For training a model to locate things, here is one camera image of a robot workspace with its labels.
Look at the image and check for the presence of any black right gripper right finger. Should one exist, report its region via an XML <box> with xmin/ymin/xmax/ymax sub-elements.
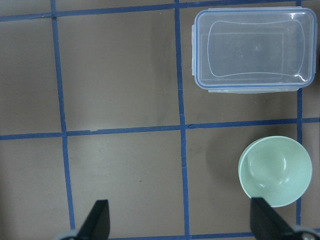
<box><xmin>250</xmin><ymin>197</ymin><xmax>300</xmax><ymax>240</ymax></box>

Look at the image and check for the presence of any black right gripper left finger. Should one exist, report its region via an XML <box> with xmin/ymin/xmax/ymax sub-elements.
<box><xmin>75</xmin><ymin>199</ymin><xmax>111</xmax><ymax>240</ymax></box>

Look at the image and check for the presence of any green bowl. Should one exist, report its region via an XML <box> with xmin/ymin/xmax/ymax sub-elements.
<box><xmin>238</xmin><ymin>135</ymin><xmax>313</xmax><ymax>208</ymax></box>

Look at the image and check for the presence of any clear plastic lidded container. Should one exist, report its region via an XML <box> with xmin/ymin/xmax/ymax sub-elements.
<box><xmin>191</xmin><ymin>6</ymin><xmax>317</xmax><ymax>94</ymax></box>

